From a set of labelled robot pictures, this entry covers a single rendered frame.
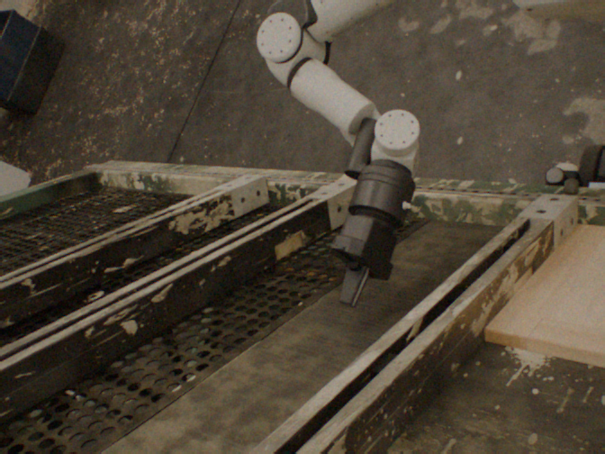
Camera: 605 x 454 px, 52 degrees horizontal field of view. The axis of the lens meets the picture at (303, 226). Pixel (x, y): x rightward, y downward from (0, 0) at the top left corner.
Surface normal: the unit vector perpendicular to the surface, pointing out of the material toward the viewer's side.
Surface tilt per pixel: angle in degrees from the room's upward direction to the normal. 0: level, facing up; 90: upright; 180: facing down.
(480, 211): 39
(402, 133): 25
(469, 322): 90
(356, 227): 5
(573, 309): 51
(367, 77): 0
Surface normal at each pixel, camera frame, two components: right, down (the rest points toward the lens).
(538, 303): -0.14, -0.93
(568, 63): -0.57, -0.32
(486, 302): 0.77, 0.10
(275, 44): -0.45, 0.00
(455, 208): -0.62, 0.34
